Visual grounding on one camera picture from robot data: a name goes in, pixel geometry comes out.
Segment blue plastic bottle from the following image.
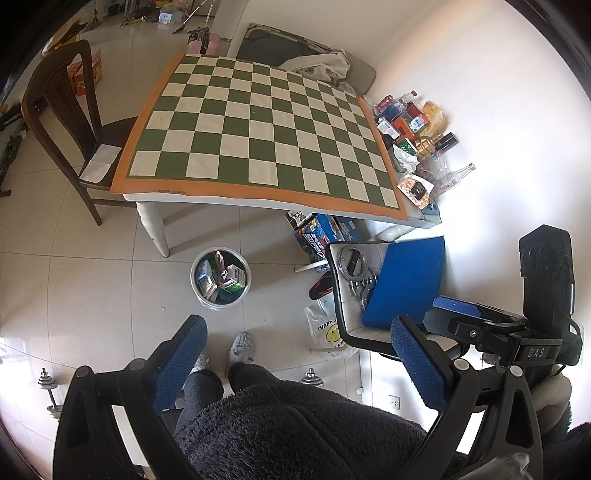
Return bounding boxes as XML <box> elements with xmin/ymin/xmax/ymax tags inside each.
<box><xmin>383</xmin><ymin>90</ymin><xmax>419</xmax><ymax>123</ymax></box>

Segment person in dark fleece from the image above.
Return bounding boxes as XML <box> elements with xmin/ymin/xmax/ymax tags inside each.
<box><xmin>175</xmin><ymin>364</ymin><xmax>467</xmax><ymax>480</ymax></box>

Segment dark wooden chair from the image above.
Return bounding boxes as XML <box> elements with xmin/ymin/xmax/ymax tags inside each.
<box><xmin>21</xmin><ymin>39</ymin><xmax>139</xmax><ymax>227</ymax></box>

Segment crumpled white tissue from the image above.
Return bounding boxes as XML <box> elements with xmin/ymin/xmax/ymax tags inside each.
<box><xmin>392</xmin><ymin>148</ymin><xmax>421</xmax><ymax>174</ymax></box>

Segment orange and white snack bag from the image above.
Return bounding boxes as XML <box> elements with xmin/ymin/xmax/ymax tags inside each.
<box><xmin>397</xmin><ymin>172</ymin><xmax>435</xmax><ymax>208</ymax></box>

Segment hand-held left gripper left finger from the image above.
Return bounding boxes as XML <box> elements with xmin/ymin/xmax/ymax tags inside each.
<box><xmin>53</xmin><ymin>315</ymin><xmax>208</xmax><ymax>480</ymax></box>

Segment green and white checkered tablecloth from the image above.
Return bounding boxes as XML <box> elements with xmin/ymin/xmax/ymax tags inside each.
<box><xmin>110</xmin><ymin>53</ymin><xmax>409</xmax><ymax>222</ymax></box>

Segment white chair with black frame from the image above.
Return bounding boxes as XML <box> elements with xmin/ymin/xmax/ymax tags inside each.
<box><xmin>325</xmin><ymin>240</ymin><xmax>446</xmax><ymax>361</ymax></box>

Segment blue board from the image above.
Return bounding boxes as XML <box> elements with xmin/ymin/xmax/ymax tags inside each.
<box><xmin>361</xmin><ymin>235</ymin><xmax>446</xmax><ymax>328</ymax></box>

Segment large blue printed box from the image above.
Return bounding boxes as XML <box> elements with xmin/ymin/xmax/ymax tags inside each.
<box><xmin>294</xmin><ymin>215</ymin><xmax>345</xmax><ymax>264</ymax></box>

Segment small blue printed box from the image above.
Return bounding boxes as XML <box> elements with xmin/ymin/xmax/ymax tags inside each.
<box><xmin>332</xmin><ymin>217</ymin><xmax>365</xmax><ymax>241</ymax></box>

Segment white table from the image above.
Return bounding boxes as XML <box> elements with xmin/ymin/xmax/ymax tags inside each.
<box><xmin>122</xmin><ymin>191</ymin><xmax>441</xmax><ymax>257</ymax></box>

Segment white bag with yellow face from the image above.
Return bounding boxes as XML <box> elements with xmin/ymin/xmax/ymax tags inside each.
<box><xmin>305</xmin><ymin>300</ymin><xmax>358</xmax><ymax>358</ymax></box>

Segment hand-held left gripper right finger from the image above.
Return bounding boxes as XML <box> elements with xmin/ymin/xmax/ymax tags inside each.
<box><xmin>390</xmin><ymin>315</ymin><xmax>546</xmax><ymax>480</ymax></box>

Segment red and black slipper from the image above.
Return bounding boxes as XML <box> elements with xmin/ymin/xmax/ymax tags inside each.
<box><xmin>308</xmin><ymin>270</ymin><xmax>334</xmax><ymax>301</ymax></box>

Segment white cloth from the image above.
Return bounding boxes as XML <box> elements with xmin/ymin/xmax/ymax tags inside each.
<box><xmin>279</xmin><ymin>52</ymin><xmax>352</xmax><ymax>81</ymax></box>

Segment white paper sheet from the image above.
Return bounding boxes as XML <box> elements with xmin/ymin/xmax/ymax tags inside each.
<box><xmin>79</xmin><ymin>144</ymin><xmax>122</xmax><ymax>183</ymax></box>

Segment person's right forearm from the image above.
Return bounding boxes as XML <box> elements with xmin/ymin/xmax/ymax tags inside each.
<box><xmin>540</xmin><ymin>406</ymin><xmax>591</xmax><ymax>467</ymax></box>

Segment dark grey pants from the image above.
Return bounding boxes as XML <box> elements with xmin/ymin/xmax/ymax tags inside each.
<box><xmin>178</xmin><ymin>362</ymin><xmax>278</xmax><ymax>430</ymax></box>

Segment red cardboard box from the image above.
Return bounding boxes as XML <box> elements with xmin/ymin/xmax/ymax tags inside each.
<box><xmin>67</xmin><ymin>48</ymin><xmax>103</xmax><ymax>95</ymax></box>

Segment person's right hand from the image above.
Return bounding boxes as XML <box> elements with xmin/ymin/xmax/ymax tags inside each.
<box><xmin>531</xmin><ymin>371</ymin><xmax>573</xmax><ymax>418</ymax></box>

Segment white trash bin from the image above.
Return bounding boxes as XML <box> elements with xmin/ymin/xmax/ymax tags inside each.
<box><xmin>190</xmin><ymin>248</ymin><xmax>252</xmax><ymax>308</ymax></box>

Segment metal ring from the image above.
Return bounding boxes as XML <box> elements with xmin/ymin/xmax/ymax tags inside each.
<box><xmin>337</xmin><ymin>246</ymin><xmax>370</xmax><ymax>280</ymax></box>
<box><xmin>348</xmin><ymin>270</ymin><xmax>379</xmax><ymax>305</ymax></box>

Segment bread in clear bag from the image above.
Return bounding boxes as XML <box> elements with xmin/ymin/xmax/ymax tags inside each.
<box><xmin>422</xmin><ymin>102</ymin><xmax>446</xmax><ymax>134</ymax></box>

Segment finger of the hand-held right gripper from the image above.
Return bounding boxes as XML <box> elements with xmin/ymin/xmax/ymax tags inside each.
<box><xmin>424</xmin><ymin>296</ymin><xmax>527</xmax><ymax>340</ymax></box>

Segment clear glass bottle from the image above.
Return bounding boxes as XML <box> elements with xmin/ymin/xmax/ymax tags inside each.
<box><xmin>438</xmin><ymin>163</ymin><xmax>476</xmax><ymax>195</ymax></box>

